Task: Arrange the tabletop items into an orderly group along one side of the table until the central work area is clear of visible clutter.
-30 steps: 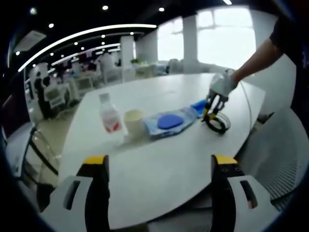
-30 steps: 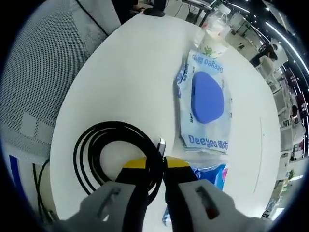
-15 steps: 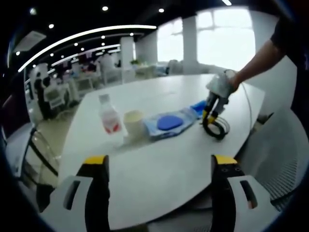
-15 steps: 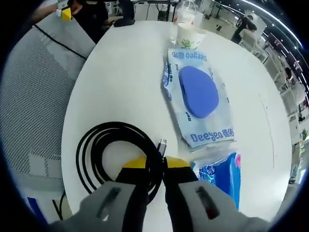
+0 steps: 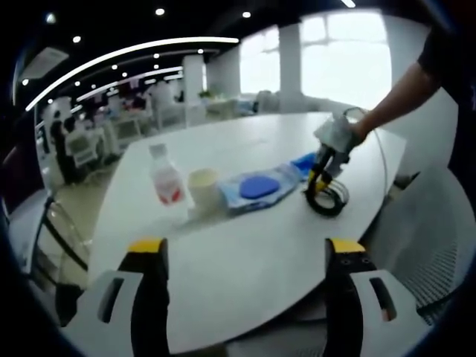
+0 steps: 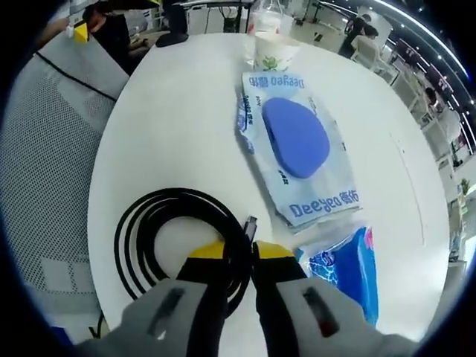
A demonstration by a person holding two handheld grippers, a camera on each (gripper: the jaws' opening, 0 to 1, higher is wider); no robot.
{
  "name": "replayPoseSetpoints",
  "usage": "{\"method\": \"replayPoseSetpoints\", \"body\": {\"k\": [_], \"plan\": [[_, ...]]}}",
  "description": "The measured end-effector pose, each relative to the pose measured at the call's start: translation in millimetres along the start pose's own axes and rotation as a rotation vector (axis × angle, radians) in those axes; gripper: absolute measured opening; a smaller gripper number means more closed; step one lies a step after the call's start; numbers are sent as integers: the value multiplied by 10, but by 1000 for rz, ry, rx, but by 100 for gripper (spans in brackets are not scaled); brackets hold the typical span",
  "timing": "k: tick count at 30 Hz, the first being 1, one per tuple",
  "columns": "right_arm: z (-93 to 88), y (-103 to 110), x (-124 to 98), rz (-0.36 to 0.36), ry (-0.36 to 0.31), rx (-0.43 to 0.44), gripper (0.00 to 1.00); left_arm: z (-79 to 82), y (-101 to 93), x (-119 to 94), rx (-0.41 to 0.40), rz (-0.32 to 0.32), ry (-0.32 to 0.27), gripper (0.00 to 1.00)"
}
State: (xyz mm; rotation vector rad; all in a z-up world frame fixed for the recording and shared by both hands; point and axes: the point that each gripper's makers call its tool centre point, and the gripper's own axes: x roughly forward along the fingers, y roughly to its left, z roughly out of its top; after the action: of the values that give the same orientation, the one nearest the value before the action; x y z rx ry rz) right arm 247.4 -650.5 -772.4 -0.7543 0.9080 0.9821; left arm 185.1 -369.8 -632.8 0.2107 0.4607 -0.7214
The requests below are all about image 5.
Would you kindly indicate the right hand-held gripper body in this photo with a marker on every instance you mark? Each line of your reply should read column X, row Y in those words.
column 336, row 134

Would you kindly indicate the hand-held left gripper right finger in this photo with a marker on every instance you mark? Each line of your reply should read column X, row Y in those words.
column 340, row 305

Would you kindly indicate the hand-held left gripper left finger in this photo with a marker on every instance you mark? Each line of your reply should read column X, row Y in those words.
column 148, row 297

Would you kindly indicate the blue tissue pack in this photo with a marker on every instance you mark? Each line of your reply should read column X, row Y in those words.
column 303, row 165

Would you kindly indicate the blue sponge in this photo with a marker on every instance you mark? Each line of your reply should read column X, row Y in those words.
column 256, row 187

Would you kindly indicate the white paper cup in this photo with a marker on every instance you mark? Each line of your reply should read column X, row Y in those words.
column 204, row 189

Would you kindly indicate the clear plastic water bottle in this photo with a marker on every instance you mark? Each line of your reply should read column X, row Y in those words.
column 167, row 178

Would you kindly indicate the large bright window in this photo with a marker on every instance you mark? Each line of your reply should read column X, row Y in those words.
column 346, row 63

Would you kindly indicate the white table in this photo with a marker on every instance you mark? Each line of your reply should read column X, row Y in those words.
column 241, row 260

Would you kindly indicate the black framed chair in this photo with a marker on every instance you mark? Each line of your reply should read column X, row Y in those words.
column 63, row 241

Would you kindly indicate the narrow bright window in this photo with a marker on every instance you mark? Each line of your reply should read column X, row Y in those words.
column 260, row 63

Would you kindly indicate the white mesh office chair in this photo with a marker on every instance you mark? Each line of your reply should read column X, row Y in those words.
column 420, row 238

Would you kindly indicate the green potted plant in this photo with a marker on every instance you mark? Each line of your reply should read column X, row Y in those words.
column 205, row 94

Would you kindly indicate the long ceiling light strip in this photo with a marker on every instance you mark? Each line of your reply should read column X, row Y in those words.
column 119, row 52

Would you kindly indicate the ceiling air vent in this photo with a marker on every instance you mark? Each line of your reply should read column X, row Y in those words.
column 44, row 63

